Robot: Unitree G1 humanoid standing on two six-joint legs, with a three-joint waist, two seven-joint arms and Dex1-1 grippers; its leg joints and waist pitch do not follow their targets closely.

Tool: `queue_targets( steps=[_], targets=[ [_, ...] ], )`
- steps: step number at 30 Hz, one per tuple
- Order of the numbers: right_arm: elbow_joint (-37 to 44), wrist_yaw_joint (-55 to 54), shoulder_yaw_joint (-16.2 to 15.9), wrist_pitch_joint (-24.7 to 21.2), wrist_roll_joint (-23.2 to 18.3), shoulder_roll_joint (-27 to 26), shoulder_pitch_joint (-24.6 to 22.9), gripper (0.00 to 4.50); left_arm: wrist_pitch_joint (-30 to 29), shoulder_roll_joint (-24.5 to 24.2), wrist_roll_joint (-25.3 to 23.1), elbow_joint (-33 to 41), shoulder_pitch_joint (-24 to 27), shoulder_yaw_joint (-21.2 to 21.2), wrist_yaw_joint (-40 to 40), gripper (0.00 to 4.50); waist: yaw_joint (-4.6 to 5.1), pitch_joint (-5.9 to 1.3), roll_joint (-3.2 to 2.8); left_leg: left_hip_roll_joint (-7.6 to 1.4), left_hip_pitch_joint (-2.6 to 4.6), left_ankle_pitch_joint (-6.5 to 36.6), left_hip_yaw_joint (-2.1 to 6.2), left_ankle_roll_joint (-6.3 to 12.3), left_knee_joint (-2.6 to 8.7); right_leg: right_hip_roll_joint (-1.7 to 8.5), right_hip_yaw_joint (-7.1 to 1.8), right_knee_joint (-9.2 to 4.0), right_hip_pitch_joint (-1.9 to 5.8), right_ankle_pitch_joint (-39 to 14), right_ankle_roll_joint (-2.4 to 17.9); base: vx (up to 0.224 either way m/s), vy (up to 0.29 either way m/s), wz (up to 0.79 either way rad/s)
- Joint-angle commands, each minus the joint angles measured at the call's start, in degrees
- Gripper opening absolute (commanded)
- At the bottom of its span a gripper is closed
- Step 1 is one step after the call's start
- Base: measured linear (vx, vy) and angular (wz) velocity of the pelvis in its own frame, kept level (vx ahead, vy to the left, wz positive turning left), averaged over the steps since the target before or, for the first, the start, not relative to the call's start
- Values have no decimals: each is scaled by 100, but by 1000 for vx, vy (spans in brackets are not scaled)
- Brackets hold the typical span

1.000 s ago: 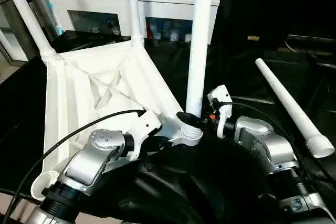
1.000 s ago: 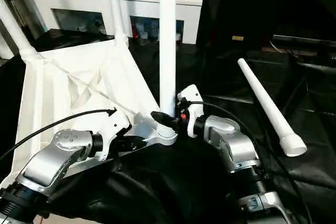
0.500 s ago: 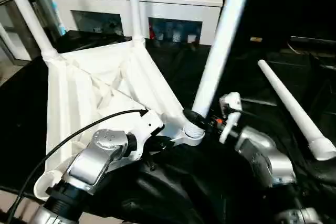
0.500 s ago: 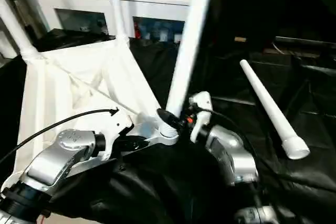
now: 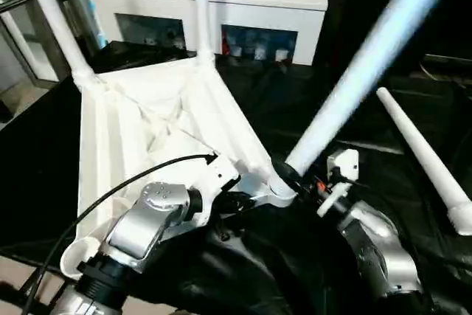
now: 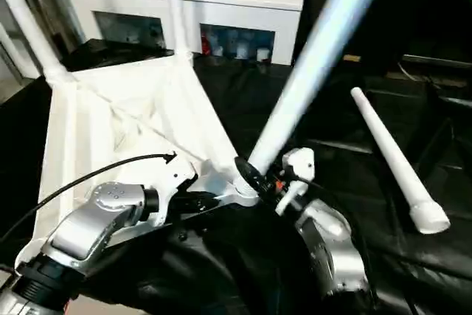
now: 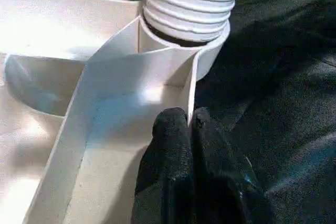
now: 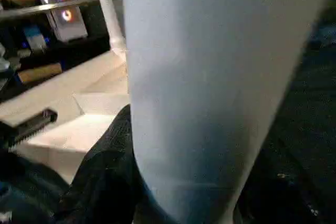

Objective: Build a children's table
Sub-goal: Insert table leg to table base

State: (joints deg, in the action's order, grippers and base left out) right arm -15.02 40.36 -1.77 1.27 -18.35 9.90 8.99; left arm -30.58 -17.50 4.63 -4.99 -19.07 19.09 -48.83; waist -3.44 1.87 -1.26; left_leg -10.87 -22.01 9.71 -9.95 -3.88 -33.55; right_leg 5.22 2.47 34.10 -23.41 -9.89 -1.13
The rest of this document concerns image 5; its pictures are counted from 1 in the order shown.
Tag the white plastic table leg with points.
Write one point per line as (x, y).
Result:
(201, 12)
(369, 57)
(55, 20)
(420, 145)

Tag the white plastic table top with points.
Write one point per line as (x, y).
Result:
(125, 116)

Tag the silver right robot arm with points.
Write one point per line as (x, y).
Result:
(383, 252)

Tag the black plastic mat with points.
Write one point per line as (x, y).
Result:
(44, 153)

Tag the grey metal stand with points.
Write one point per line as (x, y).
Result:
(37, 12)

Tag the black bench with silver rail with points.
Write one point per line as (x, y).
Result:
(450, 68)

